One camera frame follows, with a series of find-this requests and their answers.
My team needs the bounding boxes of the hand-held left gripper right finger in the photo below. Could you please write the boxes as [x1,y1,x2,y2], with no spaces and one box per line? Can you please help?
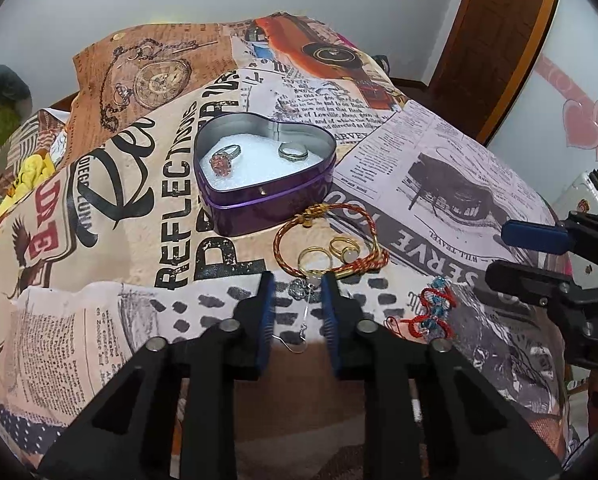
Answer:
[320,274,564,480]

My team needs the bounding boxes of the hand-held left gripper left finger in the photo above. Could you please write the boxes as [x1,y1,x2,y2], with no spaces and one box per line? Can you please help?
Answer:
[38,271,278,480]

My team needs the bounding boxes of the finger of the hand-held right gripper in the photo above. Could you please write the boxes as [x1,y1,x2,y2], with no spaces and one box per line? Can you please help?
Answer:
[501,211,598,257]
[485,259,587,322]

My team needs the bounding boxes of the silver dangle earring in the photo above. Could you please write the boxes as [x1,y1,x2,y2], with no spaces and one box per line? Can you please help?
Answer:
[271,277,325,353]

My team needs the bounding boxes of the purple heart-shaped tin box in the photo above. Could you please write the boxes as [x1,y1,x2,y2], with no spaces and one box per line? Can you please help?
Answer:
[193,112,337,237]

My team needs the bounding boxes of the white case with stickers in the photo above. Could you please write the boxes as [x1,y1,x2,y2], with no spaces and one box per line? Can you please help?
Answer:
[551,169,598,222]

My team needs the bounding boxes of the white foam pad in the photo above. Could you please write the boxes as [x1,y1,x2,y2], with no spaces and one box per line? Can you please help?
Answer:
[202,132,325,192]

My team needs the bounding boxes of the newspaper printed blanket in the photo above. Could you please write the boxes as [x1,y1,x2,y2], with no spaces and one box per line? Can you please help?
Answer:
[0,10,582,480]

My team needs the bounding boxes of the brown wooden door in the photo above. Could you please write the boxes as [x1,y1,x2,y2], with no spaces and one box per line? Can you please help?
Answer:
[429,0,564,147]

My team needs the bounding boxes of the yellow cloth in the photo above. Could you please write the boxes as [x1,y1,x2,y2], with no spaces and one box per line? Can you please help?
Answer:
[0,152,56,221]

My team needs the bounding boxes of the gold ring with white stone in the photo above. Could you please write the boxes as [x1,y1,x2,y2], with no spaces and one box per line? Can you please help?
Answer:
[329,236,362,267]

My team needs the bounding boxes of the plain gold ring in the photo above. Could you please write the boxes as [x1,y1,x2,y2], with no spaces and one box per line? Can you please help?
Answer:
[298,247,334,278]

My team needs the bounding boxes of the red and gold woven bracelet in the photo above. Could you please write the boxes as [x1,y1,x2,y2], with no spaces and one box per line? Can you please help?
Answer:
[273,205,390,278]

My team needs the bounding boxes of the red and blue beaded bracelet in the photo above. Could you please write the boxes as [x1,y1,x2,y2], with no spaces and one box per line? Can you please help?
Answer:
[386,275,454,342]

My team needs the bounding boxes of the pink heart wall sticker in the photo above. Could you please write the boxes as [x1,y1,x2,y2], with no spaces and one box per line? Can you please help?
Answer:
[535,55,598,166]

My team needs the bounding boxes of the silver ring with pink stone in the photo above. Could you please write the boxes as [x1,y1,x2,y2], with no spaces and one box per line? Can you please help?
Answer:
[210,144,242,178]

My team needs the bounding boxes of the plain silver ring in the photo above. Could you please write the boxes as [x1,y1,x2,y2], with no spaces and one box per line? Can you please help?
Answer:
[278,142,310,162]

